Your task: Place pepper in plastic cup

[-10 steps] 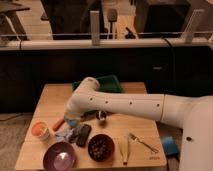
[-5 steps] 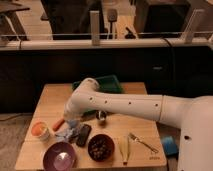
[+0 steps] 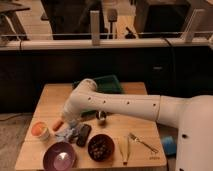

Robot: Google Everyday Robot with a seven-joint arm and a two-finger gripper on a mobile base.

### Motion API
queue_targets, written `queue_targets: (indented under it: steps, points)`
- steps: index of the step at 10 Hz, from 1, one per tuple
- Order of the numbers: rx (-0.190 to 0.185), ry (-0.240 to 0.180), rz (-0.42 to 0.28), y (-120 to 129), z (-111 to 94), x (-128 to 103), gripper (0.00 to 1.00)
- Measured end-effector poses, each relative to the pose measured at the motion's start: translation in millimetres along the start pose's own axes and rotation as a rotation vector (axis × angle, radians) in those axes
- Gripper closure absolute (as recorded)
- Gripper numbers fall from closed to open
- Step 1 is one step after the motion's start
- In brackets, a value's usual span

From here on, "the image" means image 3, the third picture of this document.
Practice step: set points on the purple bowl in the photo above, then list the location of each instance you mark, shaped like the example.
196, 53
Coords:
59, 157

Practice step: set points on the black remote control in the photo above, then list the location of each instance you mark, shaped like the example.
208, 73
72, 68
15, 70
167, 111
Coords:
83, 135

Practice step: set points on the small dark round jar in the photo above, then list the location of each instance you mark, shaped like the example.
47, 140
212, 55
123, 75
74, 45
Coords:
101, 117

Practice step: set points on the green plastic tray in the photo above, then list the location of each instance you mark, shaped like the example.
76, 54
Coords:
108, 84

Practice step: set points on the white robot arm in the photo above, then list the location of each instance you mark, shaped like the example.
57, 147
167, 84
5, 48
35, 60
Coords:
193, 117

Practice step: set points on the wooden table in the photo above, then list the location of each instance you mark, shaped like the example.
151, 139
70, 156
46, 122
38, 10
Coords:
48, 110

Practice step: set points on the white cup with orange inside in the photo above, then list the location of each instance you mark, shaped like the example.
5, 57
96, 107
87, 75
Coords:
40, 131

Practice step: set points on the metal fork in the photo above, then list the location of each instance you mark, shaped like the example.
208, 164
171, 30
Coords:
136, 139

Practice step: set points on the brown bowl with food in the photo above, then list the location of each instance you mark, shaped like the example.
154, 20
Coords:
101, 147

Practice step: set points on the wooden spatula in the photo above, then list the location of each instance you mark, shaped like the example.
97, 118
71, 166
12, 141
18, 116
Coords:
124, 149

